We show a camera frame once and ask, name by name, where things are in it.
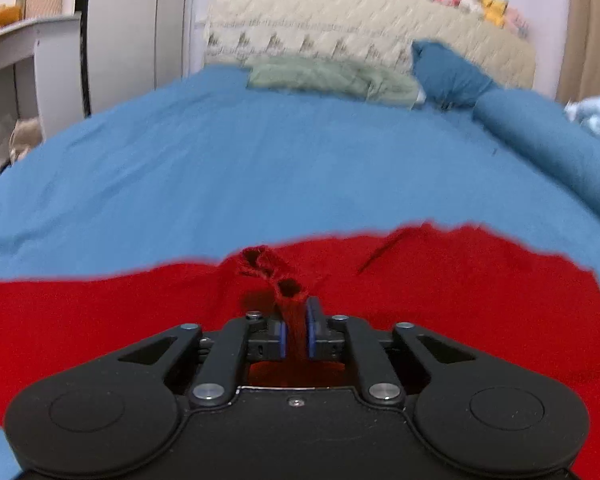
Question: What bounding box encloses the dark blue pillow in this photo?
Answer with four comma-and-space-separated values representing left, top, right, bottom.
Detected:
412, 40, 500, 108

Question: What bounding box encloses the green pillow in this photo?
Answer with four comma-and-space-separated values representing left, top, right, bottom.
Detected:
246, 55, 426, 108

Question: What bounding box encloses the white grey wardrobe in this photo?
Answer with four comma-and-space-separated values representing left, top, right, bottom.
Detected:
74, 0, 186, 115

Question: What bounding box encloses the yellow plush toy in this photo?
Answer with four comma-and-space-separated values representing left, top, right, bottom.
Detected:
480, 0, 508, 28

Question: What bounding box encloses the white desk shelf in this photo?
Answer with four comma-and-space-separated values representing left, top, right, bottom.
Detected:
0, 14, 85, 145

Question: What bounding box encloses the beige curtain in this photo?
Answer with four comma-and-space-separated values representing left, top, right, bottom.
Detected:
556, 0, 600, 103

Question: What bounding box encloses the blue bed sheet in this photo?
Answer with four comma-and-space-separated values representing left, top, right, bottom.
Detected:
0, 66, 600, 279

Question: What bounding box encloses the blue rolled duvet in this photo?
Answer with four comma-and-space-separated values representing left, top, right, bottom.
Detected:
474, 89, 600, 217

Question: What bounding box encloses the red knitted garment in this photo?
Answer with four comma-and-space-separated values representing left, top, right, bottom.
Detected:
0, 224, 600, 479

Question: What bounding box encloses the light pink plush toy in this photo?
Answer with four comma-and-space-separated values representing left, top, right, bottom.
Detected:
504, 6, 529, 39

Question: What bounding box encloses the cream quilted headboard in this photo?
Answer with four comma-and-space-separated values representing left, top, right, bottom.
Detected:
204, 0, 535, 89

